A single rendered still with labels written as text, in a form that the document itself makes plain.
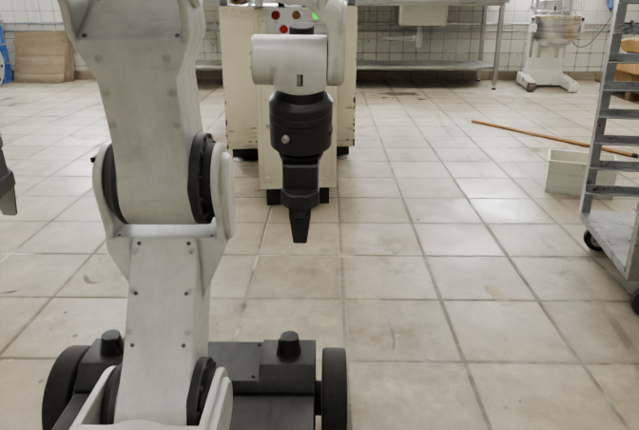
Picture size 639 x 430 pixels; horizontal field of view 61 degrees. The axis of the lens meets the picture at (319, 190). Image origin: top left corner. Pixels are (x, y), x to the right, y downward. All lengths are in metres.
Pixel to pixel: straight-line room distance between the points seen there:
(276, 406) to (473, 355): 0.63
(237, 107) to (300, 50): 2.29
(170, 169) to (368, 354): 0.86
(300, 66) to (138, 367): 0.49
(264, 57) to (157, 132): 0.19
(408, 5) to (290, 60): 4.91
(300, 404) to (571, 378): 0.73
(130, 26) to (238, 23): 2.18
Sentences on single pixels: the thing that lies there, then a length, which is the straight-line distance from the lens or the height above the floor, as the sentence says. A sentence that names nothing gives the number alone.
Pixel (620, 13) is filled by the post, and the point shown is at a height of 0.83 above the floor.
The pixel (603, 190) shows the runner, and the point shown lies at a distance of 2.14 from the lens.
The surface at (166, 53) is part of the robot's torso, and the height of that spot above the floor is 0.81.
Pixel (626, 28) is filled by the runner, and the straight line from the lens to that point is 2.04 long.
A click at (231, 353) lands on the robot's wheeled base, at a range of 1.16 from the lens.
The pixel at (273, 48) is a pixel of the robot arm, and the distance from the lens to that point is 0.70.
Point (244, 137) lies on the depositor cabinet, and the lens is 3.01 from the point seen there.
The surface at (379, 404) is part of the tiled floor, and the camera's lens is 1.33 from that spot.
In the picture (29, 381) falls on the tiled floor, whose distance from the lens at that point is 1.55.
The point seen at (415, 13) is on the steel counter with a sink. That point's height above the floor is 0.73.
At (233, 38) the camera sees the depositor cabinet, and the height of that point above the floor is 0.68.
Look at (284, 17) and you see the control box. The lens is 2.20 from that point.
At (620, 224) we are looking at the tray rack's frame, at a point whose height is 0.15.
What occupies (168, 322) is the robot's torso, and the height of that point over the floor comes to 0.42.
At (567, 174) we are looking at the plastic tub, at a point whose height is 0.10.
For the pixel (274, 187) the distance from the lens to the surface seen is 2.36.
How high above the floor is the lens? 0.87
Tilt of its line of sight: 20 degrees down
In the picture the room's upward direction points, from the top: straight up
